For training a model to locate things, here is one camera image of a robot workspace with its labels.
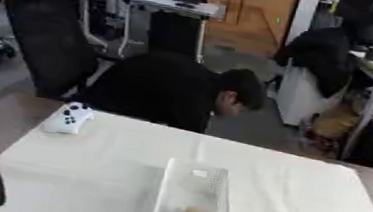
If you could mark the white game controller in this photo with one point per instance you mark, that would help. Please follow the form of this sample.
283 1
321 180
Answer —
66 118

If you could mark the brown bag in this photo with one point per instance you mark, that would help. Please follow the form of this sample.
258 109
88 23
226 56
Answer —
334 125

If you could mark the white chair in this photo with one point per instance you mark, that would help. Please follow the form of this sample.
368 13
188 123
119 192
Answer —
302 101

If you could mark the black office chair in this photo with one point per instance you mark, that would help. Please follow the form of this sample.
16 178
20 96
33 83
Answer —
49 28

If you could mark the black jacket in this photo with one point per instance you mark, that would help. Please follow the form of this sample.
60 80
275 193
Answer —
322 56

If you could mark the white plastic basket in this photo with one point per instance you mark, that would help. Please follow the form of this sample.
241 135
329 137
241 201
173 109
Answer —
218 189

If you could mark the person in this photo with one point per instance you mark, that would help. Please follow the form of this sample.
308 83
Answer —
157 88

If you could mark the black computer tower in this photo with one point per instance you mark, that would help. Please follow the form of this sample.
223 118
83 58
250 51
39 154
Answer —
173 34

